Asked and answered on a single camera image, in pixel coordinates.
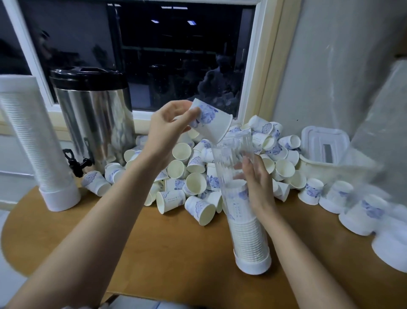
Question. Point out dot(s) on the person's right forearm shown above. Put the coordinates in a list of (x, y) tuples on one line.
[(305, 267)]

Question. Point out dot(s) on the single blue-printed paper cup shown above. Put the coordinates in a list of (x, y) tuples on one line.
[(211, 121)]

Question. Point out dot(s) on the person's left hand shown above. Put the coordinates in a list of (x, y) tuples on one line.
[(162, 137)]

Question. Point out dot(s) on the stainless steel water dispenser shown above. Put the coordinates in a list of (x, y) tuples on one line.
[(95, 114)]

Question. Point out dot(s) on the clear plastic bag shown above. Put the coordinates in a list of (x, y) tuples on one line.
[(385, 127)]

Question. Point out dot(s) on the translucent plastic box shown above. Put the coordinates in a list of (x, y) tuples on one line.
[(337, 169)]

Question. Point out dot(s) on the person's left forearm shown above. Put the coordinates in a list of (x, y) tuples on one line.
[(86, 248)]

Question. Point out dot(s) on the pile of paper cups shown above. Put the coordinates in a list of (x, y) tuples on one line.
[(191, 172)]

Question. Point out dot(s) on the white framed window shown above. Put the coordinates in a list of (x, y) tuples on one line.
[(178, 57)]

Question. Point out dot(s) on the person's right hand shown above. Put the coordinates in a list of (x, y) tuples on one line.
[(259, 188)]

